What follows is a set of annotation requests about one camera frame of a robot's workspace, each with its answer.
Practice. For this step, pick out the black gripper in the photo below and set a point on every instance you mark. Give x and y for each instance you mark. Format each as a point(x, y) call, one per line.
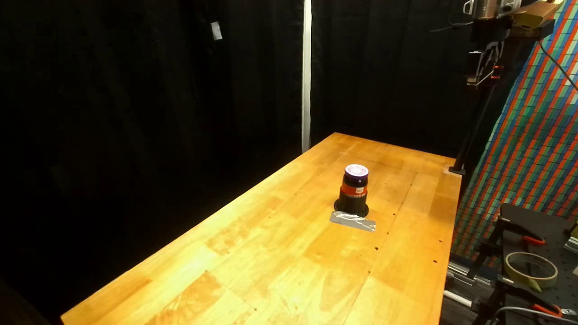
point(493, 34)

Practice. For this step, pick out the black stand pole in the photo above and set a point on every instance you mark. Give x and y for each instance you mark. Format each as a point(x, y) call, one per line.
point(475, 135)

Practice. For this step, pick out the black clamp with orange grip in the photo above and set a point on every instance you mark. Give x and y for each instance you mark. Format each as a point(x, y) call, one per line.
point(532, 241)
point(545, 310)

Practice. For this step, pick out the small grey flat plate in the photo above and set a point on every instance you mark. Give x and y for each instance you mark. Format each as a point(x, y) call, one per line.
point(354, 225)

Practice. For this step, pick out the beige tape roll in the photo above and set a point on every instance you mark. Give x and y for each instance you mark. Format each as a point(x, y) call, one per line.
point(511, 276)

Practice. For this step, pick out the black mounting plate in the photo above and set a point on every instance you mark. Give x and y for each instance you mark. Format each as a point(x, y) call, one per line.
point(565, 283)

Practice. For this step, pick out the small white tag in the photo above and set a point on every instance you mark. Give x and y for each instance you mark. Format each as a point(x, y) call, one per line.
point(215, 30)

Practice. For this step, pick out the white vertical post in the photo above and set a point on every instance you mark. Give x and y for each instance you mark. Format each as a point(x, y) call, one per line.
point(305, 73)

